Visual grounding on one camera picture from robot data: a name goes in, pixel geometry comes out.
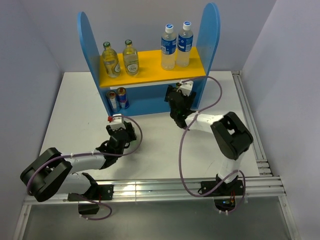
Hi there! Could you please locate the blue and yellow shelf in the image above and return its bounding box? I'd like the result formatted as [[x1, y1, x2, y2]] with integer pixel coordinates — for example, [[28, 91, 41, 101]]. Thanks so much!
[[77, 2, 221, 116]]

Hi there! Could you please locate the Chang soda water bottle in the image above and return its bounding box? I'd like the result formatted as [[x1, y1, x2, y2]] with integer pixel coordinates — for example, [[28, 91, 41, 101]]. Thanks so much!
[[122, 39, 140, 76], [102, 41, 121, 78]]

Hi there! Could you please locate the Pocari Sweat bottle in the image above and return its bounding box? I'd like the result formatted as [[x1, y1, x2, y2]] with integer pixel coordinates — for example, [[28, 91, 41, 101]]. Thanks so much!
[[176, 21, 194, 68], [161, 23, 177, 71]]

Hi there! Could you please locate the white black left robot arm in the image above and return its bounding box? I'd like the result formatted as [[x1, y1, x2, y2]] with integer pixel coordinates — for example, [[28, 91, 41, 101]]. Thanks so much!
[[20, 117, 137, 202]]

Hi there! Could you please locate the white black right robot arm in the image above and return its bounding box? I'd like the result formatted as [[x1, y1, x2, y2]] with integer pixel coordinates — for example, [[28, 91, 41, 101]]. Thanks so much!
[[164, 83, 253, 196]]

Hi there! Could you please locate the Red Bull can right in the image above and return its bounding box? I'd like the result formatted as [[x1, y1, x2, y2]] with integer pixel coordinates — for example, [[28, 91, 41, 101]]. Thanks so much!
[[116, 87, 130, 109]]

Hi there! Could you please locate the red bull can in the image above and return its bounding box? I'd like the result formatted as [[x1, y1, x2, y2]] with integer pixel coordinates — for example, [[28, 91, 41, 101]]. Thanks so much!
[[116, 87, 130, 109], [106, 90, 120, 113]]

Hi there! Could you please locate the Red Bull can left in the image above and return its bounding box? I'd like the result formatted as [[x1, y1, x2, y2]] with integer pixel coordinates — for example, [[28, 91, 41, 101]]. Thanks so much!
[[106, 90, 120, 113]]

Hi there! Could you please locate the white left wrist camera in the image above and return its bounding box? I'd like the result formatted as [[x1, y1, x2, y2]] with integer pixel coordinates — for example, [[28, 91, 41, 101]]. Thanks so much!
[[107, 113, 125, 131]]

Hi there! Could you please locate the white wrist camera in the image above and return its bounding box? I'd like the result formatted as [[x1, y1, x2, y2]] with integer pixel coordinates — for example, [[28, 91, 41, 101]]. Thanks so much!
[[107, 113, 125, 131], [177, 79, 194, 96]]

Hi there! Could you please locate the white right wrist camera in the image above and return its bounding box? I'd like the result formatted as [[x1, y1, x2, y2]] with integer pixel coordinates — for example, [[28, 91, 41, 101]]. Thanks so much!
[[177, 79, 194, 96]]

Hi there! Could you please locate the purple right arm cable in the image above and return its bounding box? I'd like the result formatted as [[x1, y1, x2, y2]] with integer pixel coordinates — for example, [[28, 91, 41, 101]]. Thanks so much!
[[179, 76, 247, 213]]

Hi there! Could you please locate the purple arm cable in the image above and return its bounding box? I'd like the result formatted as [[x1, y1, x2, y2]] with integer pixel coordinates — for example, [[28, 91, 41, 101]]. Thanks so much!
[[26, 115, 144, 221], [179, 76, 247, 213]]

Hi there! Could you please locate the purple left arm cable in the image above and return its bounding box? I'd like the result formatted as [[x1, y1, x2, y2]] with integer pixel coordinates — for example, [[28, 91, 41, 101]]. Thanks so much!
[[26, 115, 144, 221]]

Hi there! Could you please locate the aluminium rail frame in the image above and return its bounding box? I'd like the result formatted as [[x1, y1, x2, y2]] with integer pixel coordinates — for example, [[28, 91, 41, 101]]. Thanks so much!
[[11, 70, 301, 240]]

